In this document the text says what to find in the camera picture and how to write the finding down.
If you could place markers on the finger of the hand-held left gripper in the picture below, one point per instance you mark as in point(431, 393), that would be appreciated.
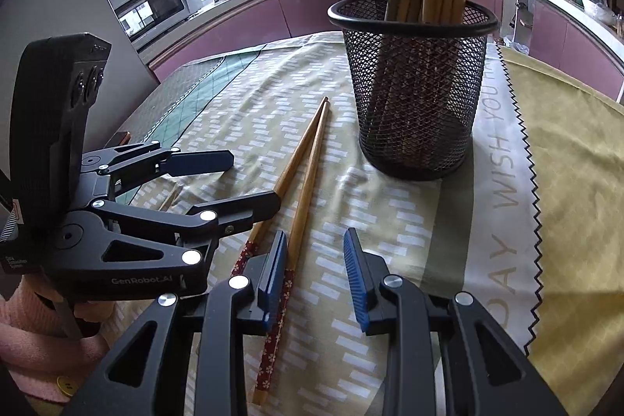
point(200, 162)
point(243, 209)

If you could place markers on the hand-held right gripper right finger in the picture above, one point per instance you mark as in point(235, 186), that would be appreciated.
point(358, 284)

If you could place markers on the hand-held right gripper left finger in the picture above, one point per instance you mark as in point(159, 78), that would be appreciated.
point(275, 279)

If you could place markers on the black mesh utensil holder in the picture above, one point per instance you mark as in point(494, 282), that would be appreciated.
point(370, 70)

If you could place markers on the person's left forearm pink sleeve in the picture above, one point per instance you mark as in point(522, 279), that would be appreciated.
point(34, 348)

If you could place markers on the person's left hand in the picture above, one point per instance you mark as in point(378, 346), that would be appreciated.
point(95, 316)

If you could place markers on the patterned tablecloth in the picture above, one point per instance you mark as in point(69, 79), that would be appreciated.
point(341, 211)

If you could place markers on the silver microwave oven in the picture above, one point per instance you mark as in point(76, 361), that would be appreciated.
point(156, 1)

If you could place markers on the purple kitchen counter cabinets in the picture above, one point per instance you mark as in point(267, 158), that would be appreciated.
point(292, 11)

